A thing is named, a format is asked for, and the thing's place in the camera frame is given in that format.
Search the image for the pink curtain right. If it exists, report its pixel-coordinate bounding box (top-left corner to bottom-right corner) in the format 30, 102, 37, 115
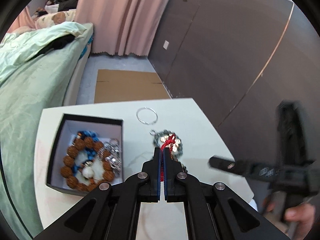
75, 0, 169, 56

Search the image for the silver bangle ring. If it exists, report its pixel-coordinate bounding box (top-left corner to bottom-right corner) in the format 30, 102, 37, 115
135, 107, 158, 126

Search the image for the pink curtain left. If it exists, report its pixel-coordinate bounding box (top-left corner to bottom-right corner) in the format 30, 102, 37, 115
7, 5, 35, 33

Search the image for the black jewelry box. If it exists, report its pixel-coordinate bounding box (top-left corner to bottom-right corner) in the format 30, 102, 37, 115
46, 114, 124, 196

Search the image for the white wall socket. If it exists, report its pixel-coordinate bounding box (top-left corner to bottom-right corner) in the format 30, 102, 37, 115
163, 40, 169, 50

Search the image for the brown rudraksha bead bracelet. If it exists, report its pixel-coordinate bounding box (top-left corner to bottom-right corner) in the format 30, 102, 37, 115
60, 136, 116, 192

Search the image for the pink curtain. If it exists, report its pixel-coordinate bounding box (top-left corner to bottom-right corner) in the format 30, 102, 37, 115
7, 5, 35, 33
75, 0, 169, 56

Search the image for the light green duvet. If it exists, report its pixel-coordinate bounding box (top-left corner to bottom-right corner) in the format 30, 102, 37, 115
1, 21, 93, 83

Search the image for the bear print pillow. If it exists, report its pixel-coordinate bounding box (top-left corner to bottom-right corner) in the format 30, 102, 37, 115
35, 9, 76, 29

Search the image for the dark multicolour bead bracelet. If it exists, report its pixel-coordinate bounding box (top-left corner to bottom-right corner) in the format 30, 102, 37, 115
171, 154, 189, 173

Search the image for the dark wood wall panel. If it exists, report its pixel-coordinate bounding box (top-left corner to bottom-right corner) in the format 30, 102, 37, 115
149, 0, 319, 167

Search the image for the flattened cardboard sheet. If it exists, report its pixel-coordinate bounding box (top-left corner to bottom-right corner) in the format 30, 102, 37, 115
94, 69, 170, 103

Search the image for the green bed mattress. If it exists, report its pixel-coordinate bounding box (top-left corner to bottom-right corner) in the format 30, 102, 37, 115
1, 34, 93, 239

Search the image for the silver chain bracelet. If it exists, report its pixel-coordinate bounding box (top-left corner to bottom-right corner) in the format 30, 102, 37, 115
96, 138, 123, 176

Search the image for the right hand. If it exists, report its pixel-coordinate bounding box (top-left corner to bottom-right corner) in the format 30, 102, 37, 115
263, 196, 316, 239

